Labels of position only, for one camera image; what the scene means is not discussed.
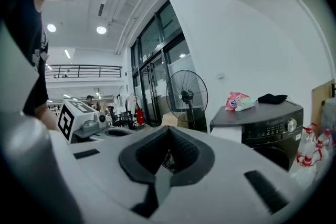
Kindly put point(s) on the round ceiling light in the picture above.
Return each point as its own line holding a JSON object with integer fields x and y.
{"x": 51, "y": 28}
{"x": 101, "y": 30}

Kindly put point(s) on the wooden board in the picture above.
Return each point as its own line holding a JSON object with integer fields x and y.
{"x": 321, "y": 102}

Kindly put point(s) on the black balcony railing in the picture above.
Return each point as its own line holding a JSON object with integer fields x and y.
{"x": 84, "y": 71}

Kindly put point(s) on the person's black printed t-shirt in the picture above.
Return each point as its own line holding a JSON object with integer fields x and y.
{"x": 23, "y": 42}

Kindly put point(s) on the cluster of red-capped plastic bottles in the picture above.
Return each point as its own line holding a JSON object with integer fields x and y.
{"x": 315, "y": 147}

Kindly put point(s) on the dark grey washing machine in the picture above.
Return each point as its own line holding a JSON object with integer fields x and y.
{"x": 270, "y": 128}

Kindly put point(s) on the clear plastic bag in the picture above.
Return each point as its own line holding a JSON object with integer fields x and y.
{"x": 329, "y": 115}

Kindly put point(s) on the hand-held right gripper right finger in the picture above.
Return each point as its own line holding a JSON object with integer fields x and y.
{"x": 223, "y": 191}

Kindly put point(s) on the red and white packet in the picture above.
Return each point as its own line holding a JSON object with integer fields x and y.
{"x": 233, "y": 101}

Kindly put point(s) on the black folded cloth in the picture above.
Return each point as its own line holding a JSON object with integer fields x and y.
{"x": 273, "y": 98}

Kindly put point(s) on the red bag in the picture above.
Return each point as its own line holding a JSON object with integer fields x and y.
{"x": 140, "y": 116}

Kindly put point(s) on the black-framed glass doors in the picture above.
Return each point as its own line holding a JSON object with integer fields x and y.
{"x": 157, "y": 65}

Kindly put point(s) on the black pedestal fan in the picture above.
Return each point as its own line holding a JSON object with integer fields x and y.
{"x": 187, "y": 97}

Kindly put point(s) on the cardboard box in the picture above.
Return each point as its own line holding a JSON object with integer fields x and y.
{"x": 173, "y": 121}

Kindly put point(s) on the pale green packet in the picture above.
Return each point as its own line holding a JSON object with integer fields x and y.
{"x": 245, "y": 105}

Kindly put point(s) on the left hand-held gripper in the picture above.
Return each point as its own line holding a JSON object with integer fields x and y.
{"x": 78, "y": 115}

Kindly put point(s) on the white detergent drawer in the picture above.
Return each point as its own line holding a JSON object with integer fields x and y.
{"x": 226, "y": 134}

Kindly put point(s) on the silver washing machine knob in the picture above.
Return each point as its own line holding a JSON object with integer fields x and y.
{"x": 291, "y": 125}

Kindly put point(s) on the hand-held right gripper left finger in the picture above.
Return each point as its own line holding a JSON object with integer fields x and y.
{"x": 105, "y": 178}

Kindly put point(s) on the person's left forearm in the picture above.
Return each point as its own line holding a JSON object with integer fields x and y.
{"x": 47, "y": 118}

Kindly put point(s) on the black office chair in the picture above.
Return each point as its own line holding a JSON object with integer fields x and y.
{"x": 119, "y": 119}

